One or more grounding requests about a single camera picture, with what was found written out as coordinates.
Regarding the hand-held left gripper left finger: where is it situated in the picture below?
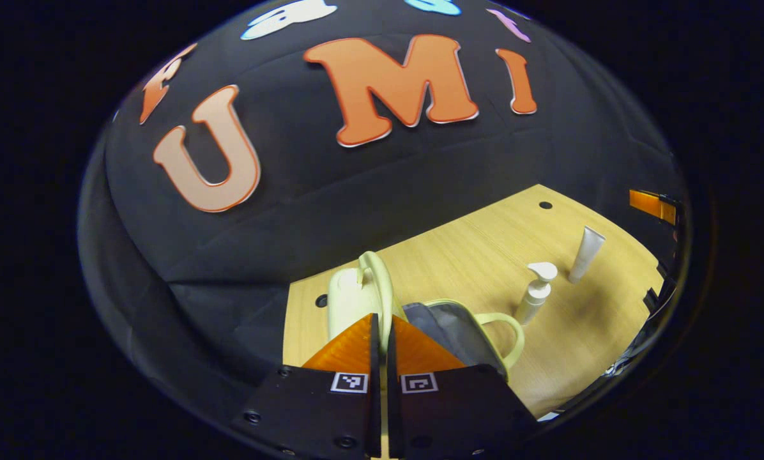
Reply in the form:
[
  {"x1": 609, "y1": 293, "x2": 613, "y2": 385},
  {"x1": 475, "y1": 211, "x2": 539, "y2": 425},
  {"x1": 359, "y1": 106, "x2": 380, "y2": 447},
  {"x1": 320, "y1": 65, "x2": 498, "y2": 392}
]
[{"x1": 232, "y1": 313, "x2": 381, "y2": 460}]

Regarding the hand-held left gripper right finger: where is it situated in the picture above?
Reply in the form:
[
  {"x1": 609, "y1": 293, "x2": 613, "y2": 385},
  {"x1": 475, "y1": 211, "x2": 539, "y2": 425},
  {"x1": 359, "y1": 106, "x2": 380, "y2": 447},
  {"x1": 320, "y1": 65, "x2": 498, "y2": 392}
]
[{"x1": 387, "y1": 315, "x2": 539, "y2": 457}]

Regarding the pale yellow suitcase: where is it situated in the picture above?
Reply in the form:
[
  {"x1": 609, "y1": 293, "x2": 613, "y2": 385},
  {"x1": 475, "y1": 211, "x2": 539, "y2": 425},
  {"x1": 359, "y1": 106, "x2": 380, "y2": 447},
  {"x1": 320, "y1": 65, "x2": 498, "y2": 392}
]
[{"x1": 326, "y1": 251, "x2": 525, "y2": 384}]

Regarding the white squeeze tube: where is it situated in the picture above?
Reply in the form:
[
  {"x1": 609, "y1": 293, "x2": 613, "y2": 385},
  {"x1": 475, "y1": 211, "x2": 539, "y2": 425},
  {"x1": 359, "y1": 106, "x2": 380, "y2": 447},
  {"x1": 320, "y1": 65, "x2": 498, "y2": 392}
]
[{"x1": 569, "y1": 226, "x2": 606, "y2": 284}]

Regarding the white pump bottle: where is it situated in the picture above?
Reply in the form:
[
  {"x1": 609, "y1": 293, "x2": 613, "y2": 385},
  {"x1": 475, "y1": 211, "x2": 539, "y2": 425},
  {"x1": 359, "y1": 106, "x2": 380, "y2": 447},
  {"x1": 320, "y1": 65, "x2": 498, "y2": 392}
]
[{"x1": 514, "y1": 262, "x2": 558, "y2": 325}]

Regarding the black backdrop cloth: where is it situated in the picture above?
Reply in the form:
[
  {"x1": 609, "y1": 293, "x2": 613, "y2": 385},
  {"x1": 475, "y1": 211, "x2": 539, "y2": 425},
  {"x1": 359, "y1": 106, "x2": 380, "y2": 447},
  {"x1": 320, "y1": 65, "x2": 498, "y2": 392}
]
[{"x1": 79, "y1": 0, "x2": 686, "y2": 422}]

